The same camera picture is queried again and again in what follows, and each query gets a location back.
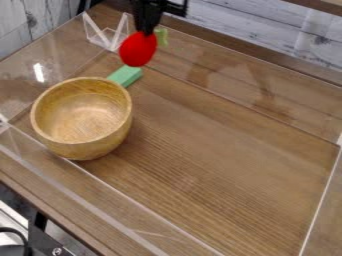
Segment red plush fruit green leaves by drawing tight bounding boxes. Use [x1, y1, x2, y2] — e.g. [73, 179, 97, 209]
[119, 28, 168, 67]

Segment wooden bowl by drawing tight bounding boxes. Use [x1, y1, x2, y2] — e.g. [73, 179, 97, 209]
[29, 77, 132, 161]

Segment black cable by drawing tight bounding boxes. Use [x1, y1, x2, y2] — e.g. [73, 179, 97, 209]
[0, 227, 32, 256]

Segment clear acrylic tray walls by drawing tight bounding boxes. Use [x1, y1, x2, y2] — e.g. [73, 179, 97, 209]
[0, 20, 342, 256]

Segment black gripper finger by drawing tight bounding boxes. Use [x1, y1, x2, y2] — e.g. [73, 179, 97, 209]
[131, 0, 167, 36]

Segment black table leg bracket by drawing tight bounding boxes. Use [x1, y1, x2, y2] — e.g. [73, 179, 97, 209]
[28, 212, 75, 256]

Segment green rectangular block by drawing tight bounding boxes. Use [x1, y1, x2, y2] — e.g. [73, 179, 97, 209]
[107, 65, 143, 88]

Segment clear acrylic corner bracket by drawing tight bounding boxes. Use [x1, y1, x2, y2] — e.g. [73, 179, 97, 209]
[81, 13, 129, 52]

